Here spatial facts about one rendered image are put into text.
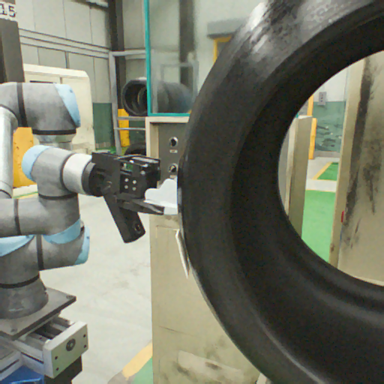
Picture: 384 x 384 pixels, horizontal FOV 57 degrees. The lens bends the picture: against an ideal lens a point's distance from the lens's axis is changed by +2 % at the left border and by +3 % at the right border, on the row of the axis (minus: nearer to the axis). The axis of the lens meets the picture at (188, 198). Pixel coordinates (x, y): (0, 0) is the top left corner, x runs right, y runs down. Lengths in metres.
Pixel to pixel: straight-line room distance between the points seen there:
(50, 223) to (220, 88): 0.46
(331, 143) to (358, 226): 9.07
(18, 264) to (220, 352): 0.85
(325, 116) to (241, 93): 9.47
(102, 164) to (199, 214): 0.26
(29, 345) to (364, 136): 1.00
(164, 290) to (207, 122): 1.16
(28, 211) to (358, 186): 0.66
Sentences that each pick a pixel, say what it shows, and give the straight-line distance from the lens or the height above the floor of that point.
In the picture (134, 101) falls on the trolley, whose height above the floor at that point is 1.36.
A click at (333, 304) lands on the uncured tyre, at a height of 0.95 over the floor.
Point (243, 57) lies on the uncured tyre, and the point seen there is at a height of 1.36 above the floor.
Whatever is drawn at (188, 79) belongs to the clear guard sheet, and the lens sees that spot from 1.30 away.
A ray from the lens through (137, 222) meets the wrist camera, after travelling 0.66.
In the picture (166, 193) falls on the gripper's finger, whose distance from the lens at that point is 0.57.
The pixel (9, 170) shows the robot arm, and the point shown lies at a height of 1.17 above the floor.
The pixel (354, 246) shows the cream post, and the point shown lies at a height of 1.02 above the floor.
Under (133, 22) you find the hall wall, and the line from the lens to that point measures 12.47.
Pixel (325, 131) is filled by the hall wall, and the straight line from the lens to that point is 9.87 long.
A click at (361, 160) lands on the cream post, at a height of 1.20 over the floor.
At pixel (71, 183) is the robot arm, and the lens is 0.67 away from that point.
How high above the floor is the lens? 1.31
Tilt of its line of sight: 15 degrees down
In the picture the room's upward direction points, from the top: straight up
